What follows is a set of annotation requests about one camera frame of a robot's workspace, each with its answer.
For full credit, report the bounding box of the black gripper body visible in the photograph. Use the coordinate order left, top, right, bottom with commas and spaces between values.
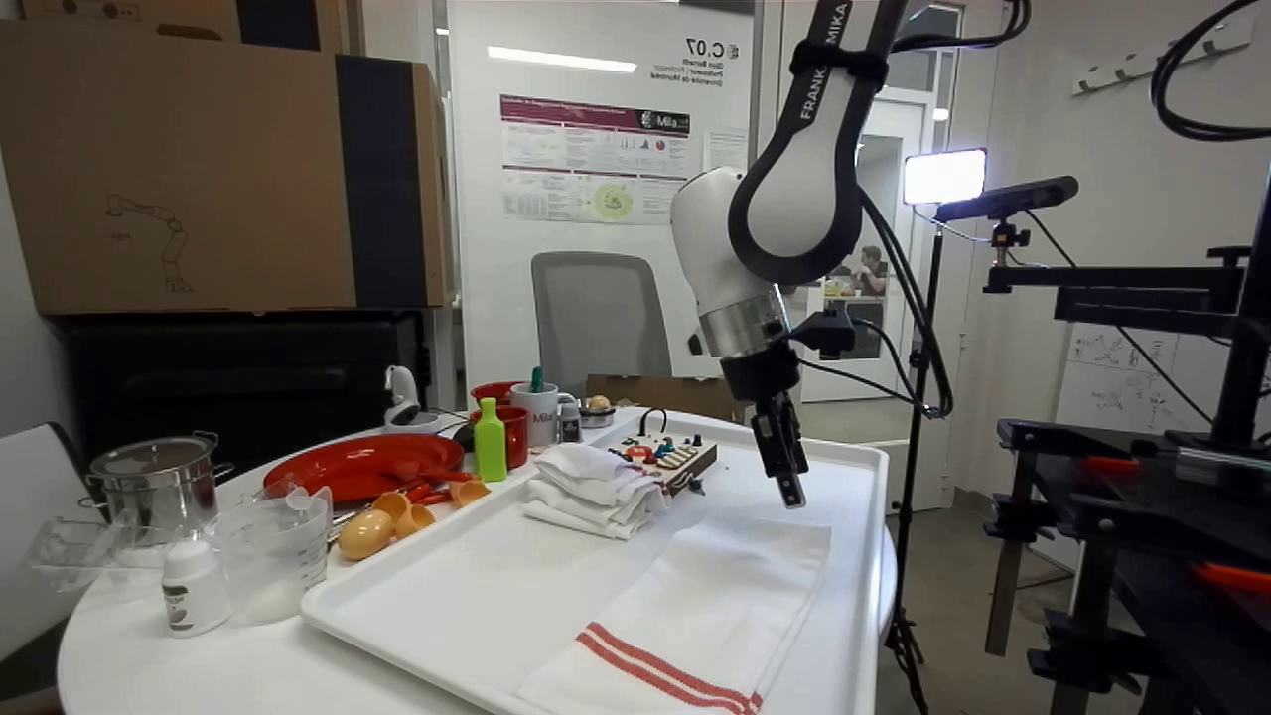
719, 330, 810, 428

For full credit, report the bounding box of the white towel with red stripes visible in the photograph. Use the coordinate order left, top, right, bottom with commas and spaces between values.
511, 510, 839, 715

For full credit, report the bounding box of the brown box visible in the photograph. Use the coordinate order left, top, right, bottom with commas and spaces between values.
585, 375, 749, 425

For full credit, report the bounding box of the black light stand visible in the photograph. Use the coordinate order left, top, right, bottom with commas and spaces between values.
882, 210, 949, 715

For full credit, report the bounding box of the grey office chair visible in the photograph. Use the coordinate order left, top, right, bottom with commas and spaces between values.
527, 251, 674, 398

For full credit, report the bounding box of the folded white cloth stack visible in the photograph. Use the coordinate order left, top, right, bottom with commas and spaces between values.
516, 440, 666, 545

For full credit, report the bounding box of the small dark jar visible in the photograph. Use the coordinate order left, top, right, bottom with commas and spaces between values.
551, 392, 588, 447

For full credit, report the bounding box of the white bottle green cap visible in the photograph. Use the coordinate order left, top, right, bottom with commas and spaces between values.
524, 366, 561, 452

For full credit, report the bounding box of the white door with window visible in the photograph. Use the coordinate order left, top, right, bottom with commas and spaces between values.
851, 92, 928, 410

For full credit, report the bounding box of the bright light panel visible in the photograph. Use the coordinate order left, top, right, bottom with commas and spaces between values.
902, 146, 993, 210

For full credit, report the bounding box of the green plastic bottle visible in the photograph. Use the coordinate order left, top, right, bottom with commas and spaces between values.
467, 392, 511, 485

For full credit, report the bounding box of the small orange toy food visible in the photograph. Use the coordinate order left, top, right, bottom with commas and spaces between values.
446, 472, 492, 513

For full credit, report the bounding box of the white plastic tray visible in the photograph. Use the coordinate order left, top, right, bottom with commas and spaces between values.
298, 420, 892, 715

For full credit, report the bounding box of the whiteboard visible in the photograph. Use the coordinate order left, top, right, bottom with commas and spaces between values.
1058, 321, 1229, 433

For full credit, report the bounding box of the orange toy croissant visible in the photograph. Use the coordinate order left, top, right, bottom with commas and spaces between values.
371, 485, 441, 541

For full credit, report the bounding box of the black workbench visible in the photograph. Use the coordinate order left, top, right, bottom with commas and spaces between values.
986, 415, 1271, 715

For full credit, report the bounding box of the yellow toy lemon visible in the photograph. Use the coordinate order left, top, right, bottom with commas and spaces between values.
332, 506, 402, 565

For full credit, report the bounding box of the red bowl with food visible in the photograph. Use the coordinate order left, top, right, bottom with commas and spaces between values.
257, 428, 467, 510

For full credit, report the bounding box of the clear plastic container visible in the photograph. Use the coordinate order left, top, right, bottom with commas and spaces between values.
213, 481, 338, 628

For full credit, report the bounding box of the black cabinet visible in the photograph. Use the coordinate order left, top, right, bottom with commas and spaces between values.
57, 309, 432, 472

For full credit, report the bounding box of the small white bottle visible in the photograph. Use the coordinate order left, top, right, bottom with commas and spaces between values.
160, 533, 229, 635

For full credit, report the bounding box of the large cardboard box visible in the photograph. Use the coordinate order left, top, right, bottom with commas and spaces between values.
0, 15, 451, 320

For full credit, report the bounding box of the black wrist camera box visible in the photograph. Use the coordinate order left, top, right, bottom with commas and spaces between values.
792, 308, 866, 362

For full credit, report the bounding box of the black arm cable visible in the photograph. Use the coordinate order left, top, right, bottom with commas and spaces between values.
792, 185, 962, 420

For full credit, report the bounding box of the wall poster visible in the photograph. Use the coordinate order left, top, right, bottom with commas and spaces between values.
498, 92, 700, 231

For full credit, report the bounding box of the black bar camera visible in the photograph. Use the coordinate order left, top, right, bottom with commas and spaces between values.
932, 173, 1084, 228

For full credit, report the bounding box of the black camera rig arm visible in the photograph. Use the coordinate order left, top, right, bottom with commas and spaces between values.
982, 185, 1271, 452

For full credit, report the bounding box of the black hanging cable loop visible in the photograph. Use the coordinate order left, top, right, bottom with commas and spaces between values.
1148, 0, 1271, 146

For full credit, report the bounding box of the wall hook rail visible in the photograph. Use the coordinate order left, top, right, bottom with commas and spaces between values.
1071, 38, 1254, 98

